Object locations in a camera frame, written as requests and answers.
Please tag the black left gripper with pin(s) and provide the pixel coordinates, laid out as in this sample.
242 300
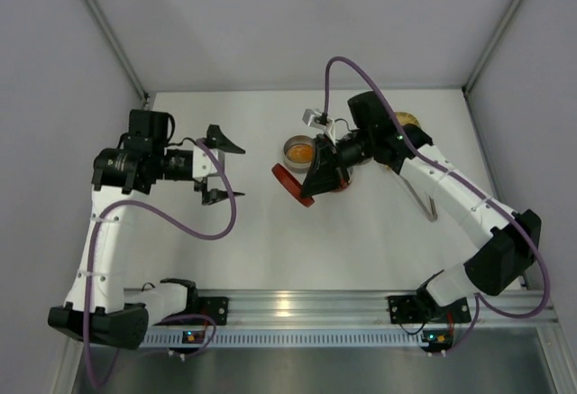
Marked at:
221 162

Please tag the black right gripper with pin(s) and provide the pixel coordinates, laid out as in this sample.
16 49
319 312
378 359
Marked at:
336 156

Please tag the red round lid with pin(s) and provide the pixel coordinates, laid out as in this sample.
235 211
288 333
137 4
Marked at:
291 185

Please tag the metal tongs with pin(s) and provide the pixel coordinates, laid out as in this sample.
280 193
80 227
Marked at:
423 201

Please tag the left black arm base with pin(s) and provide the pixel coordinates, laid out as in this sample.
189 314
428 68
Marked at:
216 308

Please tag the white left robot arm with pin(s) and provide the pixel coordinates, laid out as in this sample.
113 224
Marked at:
97 309

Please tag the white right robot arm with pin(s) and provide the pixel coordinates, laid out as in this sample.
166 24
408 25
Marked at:
506 240

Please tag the red-based metal lunch tin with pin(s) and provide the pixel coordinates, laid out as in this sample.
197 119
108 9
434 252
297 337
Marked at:
344 184

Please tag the grey tin with orange food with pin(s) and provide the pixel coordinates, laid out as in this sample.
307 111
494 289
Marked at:
298 153

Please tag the woven bamboo tray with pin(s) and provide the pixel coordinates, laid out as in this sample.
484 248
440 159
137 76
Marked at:
405 118

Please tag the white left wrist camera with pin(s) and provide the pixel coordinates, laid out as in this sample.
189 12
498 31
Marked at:
203 162

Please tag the aluminium mounting rail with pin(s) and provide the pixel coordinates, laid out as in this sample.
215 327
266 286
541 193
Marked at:
364 309

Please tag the slotted grey cable duct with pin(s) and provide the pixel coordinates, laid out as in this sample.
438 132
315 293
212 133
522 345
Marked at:
163 337

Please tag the left aluminium frame post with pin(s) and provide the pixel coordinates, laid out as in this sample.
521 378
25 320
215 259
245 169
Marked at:
97 14

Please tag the aluminium frame post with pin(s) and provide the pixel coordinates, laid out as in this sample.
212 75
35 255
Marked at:
497 35
97 14

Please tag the right aluminium frame post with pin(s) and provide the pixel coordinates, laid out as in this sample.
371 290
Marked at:
497 35

